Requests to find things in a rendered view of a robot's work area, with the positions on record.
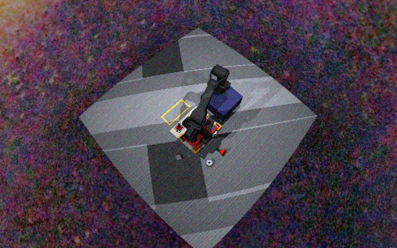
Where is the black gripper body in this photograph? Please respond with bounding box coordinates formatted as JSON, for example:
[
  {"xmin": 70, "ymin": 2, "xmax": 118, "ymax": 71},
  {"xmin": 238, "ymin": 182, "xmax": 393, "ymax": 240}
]
[{"xmin": 182, "ymin": 117, "xmax": 212, "ymax": 144}]

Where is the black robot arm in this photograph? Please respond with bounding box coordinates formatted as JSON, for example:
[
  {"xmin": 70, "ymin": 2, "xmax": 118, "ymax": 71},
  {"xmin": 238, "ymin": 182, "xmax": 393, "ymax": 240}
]
[{"xmin": 183, "ymin": 64, "xmax": 231, "ymax": 143}]

